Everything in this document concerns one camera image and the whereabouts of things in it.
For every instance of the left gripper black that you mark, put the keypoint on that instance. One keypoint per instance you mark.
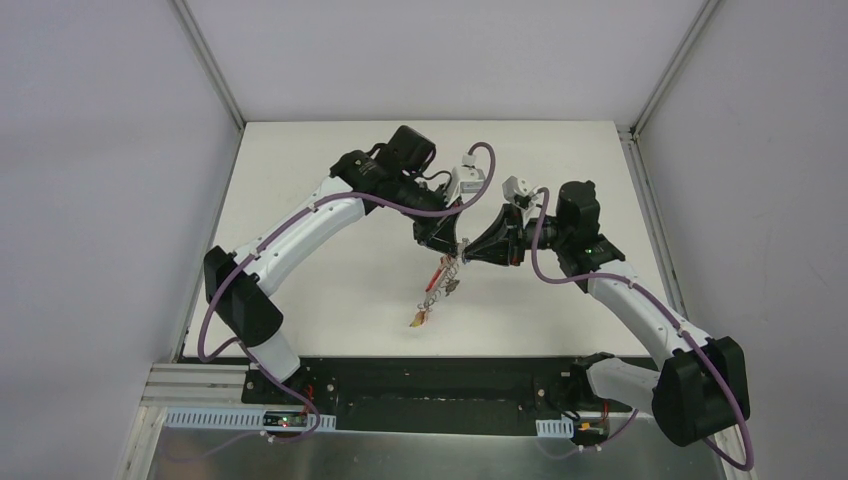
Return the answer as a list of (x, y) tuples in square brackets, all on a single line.
[(432, 220)]

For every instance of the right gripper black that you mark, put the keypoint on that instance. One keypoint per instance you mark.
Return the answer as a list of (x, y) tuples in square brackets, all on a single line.
[(514, 234)]

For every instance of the key organizer with red handle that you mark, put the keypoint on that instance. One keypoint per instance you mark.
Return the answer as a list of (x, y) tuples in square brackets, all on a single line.
[(442, 284)]

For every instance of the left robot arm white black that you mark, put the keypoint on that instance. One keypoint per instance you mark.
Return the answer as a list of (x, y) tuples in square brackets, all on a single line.
[(239, 284)]

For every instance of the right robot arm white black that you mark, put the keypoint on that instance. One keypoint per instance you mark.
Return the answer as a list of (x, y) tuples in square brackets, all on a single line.
[(699, 385)]

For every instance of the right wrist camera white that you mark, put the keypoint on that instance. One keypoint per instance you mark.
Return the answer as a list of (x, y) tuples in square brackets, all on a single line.
[(520, 193)]

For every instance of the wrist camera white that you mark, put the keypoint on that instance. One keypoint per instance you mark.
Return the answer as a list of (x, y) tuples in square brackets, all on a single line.
[(520, 193), (466, 178)]

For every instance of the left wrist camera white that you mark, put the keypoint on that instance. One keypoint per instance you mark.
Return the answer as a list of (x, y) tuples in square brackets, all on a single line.
[(466, 178)]

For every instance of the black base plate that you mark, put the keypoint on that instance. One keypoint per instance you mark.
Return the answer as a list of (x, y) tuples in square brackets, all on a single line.
[(443, 395)]

